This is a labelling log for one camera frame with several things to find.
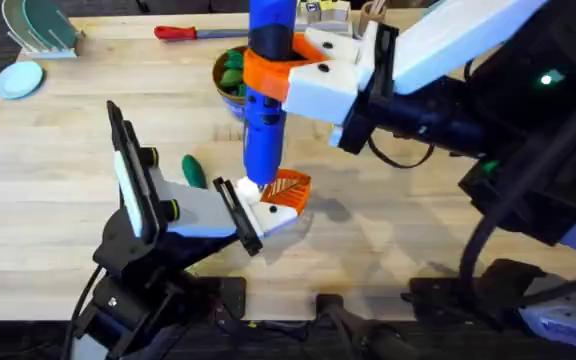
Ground red-handled tool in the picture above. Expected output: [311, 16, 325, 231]
[153, 24, 252, 43]

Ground brown utensil holder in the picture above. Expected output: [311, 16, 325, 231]
[358, 0, 390, 39]

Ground teal glass plate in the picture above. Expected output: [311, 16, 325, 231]
[21, 0, 80, 50]

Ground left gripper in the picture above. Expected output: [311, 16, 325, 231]
[95, 167, 312, 279]

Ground blue electric screwdriver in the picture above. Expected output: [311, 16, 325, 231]
[241, 0, 299, 187]

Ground white peg plate rack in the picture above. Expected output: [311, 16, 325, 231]
[16, 28, 87, 60]

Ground black rail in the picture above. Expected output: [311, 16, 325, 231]
[65, 259, 549, 360]

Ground black stand post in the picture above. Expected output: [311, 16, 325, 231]
[315, 293, 409, 360]

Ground pale blue round plate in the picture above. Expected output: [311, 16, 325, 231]
[0, 60, 45, 100]

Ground clear glass plate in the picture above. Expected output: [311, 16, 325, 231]
[1, 0, 34, 52]

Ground heap of wooden toy blocks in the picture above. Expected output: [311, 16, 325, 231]
[295, 0, 354, 37]

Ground green toy vegetable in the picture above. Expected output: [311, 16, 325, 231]
[181, 153, 208, 190]

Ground thin black cable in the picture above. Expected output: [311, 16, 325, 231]
[60, 264, 107, 360]
[366, 133, 435, 170]

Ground blue tub with toy vegetables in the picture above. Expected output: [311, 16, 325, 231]
[211, 44, 249, 122]

